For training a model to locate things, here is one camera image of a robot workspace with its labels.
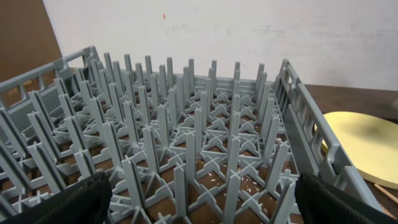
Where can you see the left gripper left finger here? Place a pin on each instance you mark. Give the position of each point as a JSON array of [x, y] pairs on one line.
[[85, 202]]

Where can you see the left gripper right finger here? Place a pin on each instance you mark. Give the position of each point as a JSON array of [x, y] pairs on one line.
[[320, 202]]

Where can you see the left wooden chopstick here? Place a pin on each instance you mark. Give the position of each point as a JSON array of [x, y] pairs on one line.
[[385, 192]]

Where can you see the yellow plate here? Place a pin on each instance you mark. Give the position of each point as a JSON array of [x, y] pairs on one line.
[[370, 143]]

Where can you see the grey plastic dish rack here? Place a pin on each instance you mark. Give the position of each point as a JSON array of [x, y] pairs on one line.
[[176, 148]]

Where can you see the brown cardboard panel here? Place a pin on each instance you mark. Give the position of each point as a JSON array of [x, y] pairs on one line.
[[27, 37]]

